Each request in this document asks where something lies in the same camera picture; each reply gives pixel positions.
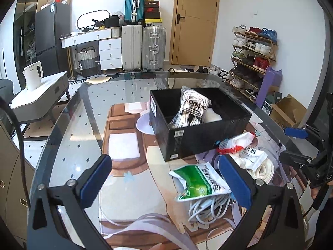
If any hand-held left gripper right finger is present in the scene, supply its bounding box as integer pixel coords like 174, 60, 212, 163
218, 154, 306, 250

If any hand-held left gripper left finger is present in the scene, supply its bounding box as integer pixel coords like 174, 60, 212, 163
26, 154, 113, 250

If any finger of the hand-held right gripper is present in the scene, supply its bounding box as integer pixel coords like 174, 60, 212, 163
279, 150, 327, 171
284, 126, 326, 150

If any white printed packet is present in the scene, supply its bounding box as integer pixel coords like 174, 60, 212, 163
232, 147, 268, 171

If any white plush toy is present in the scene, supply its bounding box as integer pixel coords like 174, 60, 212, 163
246, 160, 275, 184

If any green and white packet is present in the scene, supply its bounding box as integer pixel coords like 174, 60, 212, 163
169, 161, 232, 203

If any red and white packet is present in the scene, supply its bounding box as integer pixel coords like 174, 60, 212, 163
216, 131, 257, 156

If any white cable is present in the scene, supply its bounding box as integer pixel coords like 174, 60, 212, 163
188, 193, 239, 226

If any black cardboard box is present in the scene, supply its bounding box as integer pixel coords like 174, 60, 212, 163
149, 86, 253, 162

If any open cardboard box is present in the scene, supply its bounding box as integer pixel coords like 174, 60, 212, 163
269, 94, 308, 130

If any printed cartoon mat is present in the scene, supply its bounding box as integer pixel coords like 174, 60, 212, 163
100, 101, 309, 250

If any purple plastic stool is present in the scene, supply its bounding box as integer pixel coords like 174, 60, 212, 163
255, 67, 283, 109

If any clear packet of striped socks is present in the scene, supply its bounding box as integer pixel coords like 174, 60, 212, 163
168, 85, 211, 130

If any beige cabinet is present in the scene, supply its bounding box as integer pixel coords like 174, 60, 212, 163
0, 120, 36, 240

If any shoe rack with shoes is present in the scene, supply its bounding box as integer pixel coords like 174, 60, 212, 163
228, 25, 279, 101

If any white side table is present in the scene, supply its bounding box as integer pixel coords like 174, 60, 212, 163
10, 71, 71, 139

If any pile of shoes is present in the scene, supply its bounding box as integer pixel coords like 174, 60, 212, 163
179, 64, 232, 81

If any woven basket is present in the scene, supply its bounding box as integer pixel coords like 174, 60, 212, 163
76, 47, 101, 75

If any white electric kettle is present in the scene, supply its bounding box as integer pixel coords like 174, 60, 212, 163
22, 61, 43, 91

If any white dresser with drawers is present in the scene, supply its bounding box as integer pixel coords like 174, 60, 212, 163
60, 28, 123, 80

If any white suitcase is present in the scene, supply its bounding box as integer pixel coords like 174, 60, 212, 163
121, 25, 143, 71

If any silver suitcase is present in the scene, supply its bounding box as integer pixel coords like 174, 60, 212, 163
142, 26, 167, 72

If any wooden door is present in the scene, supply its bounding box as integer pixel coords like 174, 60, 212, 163
169, 0, 221, 67

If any dark grey fridge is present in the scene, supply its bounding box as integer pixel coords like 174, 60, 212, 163
35, 2, 72, 78

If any black bag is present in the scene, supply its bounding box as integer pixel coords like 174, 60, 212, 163
104, 16, 122, 28

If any oval mirror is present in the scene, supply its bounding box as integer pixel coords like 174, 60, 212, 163
76, 10, 112, 31

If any teal suitcase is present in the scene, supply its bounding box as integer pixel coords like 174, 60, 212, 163
124, 0, 145, 23

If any black shoe box red logo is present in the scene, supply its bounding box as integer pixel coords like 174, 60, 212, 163
144, 1, 161, 13

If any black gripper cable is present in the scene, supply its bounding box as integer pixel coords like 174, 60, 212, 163
302, 182, 329, 217

